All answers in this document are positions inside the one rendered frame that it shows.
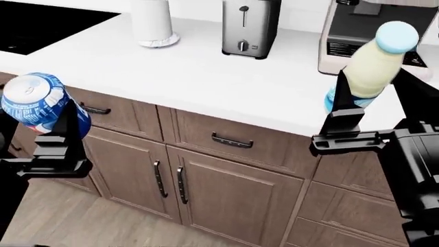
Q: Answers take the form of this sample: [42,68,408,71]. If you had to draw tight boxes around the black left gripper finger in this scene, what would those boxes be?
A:
[0,112,19,161]
[33,98,88,161]

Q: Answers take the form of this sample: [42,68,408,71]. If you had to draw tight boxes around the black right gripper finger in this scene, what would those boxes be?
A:
[390,69,439,128]
[320,68,365,137]

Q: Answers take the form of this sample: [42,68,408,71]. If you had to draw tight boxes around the blue soda can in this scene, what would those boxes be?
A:
[0,72,93,135]

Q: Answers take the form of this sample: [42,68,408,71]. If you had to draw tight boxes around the milk bottle with blue cap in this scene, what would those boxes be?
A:
[324,21,420,115]

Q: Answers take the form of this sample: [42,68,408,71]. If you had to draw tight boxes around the brown wooden drawer front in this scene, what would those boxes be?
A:
[170,107,322,179]
[297,181,410,245]
[64,86,163,142]
[312,152,396,201]

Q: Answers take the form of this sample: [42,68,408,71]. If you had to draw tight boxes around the brown wooden cabinet door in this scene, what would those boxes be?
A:
[83,126,182,225]
[165,145,305,247]

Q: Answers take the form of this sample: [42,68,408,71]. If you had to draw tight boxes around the beige coffee machine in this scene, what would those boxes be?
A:
[317,0,439,76]

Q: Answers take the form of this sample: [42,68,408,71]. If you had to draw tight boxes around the black induction cooktop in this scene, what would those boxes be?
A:
[0,0,122,56]

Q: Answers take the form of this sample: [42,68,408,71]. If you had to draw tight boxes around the stainless steel toaster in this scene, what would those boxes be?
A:
[221,0,283,61]

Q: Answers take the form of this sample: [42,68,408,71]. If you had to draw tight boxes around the white paper towel roll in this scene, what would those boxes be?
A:
[131,0,181,49]

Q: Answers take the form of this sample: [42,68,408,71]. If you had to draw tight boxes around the black drawer handle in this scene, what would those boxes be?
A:
[211,131,254,150]
[80,102,112,115]

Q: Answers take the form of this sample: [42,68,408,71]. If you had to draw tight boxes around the black door handle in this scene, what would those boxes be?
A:
[153,159,169,199]
[176,165,190,206]

